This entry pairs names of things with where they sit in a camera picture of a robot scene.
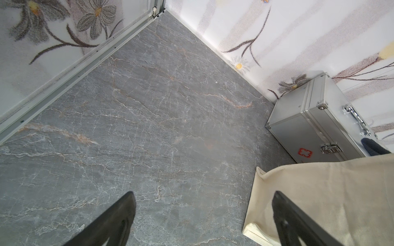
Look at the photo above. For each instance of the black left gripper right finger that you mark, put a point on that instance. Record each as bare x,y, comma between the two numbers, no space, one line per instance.
294,226

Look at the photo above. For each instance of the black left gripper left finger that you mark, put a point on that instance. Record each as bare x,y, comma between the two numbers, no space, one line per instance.
112,228

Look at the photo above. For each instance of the silver aluminium case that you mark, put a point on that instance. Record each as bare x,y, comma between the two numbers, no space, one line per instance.
317,123

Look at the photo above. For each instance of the beige canvas shopping bag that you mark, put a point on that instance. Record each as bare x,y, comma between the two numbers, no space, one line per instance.
353,200

